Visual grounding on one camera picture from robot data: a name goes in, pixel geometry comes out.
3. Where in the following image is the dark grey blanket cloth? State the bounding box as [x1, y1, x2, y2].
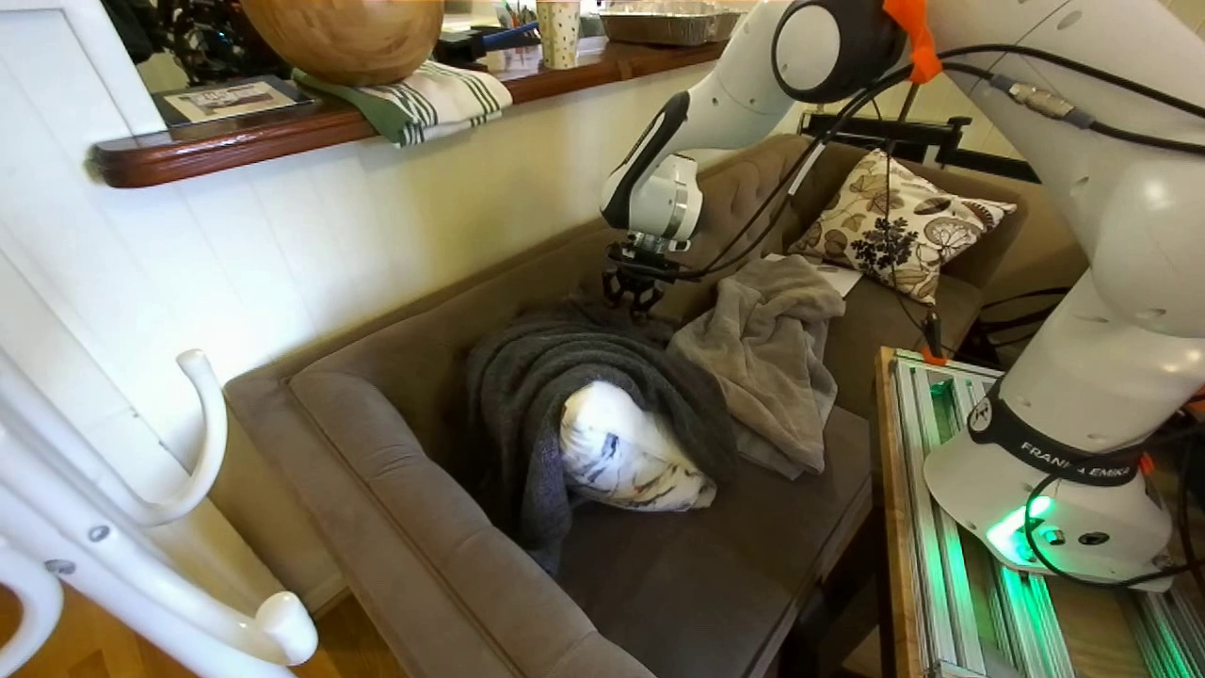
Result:
[461, 310, 735, 571]

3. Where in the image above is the floral patterned cushion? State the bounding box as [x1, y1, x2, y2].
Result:
[799, 149, 1017, 306]

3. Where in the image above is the patterned cup on shelf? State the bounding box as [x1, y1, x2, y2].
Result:
[534, 0, 581, 72]

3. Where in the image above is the wooden wall shelf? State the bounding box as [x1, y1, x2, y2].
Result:
[85, 46, 719, 187]

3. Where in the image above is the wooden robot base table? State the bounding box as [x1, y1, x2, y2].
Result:
[874, 348, 1205, 678]

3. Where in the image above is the brown tufted sofa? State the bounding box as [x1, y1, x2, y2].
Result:
[220, 133, 1086, 678]

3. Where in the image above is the striped folded towel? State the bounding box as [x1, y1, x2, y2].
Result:
[294, 59, 512, 148]

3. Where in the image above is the framed picture on shelf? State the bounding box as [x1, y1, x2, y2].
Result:
[159, 75, 307, 126]

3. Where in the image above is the light grey cloth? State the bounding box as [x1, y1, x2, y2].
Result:
[670, 255, 842, 478]

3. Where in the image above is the black tripod bar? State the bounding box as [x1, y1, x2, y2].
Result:
[800, 113, 1036, 180]

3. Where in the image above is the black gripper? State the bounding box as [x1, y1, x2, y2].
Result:
[603, 237, 677, 313]

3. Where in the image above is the white printed pillow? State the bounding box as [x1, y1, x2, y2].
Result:
[558, 380, 716, 512]

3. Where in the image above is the round wooden bowl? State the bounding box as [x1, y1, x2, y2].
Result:
[242, 0, 444, 87]

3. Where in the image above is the white coat rack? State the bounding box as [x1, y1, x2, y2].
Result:
[0, 249, 322, 678]

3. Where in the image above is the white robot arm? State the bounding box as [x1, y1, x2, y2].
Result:
[603, 0, 1205, 591]

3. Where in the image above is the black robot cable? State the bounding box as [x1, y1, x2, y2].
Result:
[674, 43, 1205, 285]

